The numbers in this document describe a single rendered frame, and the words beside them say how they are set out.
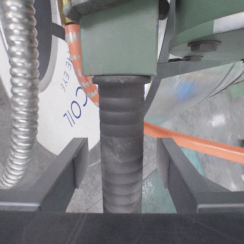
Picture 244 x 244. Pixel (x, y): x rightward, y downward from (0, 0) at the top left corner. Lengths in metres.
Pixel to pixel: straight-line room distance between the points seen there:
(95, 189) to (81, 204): 0.17
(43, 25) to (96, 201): 1.29
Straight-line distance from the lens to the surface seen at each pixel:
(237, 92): 5.02
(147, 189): 1.94
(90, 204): 1.55
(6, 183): 0.20
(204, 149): 0.18
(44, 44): 1.07
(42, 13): 1.11
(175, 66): 0.38
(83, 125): 0.52
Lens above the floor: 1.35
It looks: 48 degrees down
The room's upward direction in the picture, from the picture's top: 68 degrees clockwise
